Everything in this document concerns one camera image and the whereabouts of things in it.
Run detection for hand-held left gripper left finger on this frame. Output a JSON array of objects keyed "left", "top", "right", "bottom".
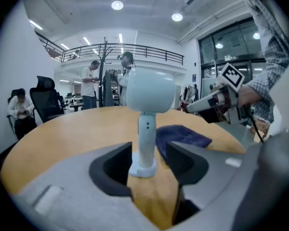
[{"left": 11, "top": 141, "right": 165, "bottom": 231}]

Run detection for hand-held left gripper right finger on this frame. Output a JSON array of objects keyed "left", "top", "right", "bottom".
[{"left": 166, "top": 130, "right": 289, "bottom": 229}]

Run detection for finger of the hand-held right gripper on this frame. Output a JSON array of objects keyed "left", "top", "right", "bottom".
[
  {"left": 185, "top": 93, "right": 220, "bottom": 114},
  {"left": 197, "top": 104, "right": 229, "bottom": 124}
]

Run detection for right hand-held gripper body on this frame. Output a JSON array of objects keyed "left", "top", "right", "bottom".
[{"left": 208, "top": 62, "right": 246, "bottom": 126}]

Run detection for dark purple cloth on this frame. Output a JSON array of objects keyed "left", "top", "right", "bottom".
[{"left": 155, "top": 125, "right": 212, "bottom": 165}]

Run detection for person's right forearm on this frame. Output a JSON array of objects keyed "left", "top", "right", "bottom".
[{"left": 237, "top": 32, "right": 289, "bottom": 124}]

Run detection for garment rack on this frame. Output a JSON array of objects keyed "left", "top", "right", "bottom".
[{"left": 180, "top": 82, "right": 200, "bottom": 112}]

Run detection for glass entrance doors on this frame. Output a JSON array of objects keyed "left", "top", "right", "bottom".
[{"left": 197, "top": 17, "right": 268, "bottom": 110}]

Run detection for person's torso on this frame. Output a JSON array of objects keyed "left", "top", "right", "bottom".
[{"left": 269, "top": 54, "right": 289, "bottom": 137}]

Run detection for black mezzanine railing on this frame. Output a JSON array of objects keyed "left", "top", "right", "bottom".
[{"left": 35, "top": 30, "right": 185, "bottom": 66}]

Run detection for dark grey hanging coat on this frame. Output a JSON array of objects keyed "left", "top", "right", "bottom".
[{"left": 102, "top": 70, "right": 116, "bottom": 107}]

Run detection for black office chair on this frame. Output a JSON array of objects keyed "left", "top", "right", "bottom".
[{"left": 29, "top": 76, "right": 65, "bottom": 124}]

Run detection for black coat rack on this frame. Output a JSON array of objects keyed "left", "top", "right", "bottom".
[{"left": 96, "top": 37, "right": 117, "bottom": 108}]

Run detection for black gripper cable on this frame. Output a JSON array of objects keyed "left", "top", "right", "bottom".
[{"left": 242, "top": 106, "right": 265, "bottom": 143}]

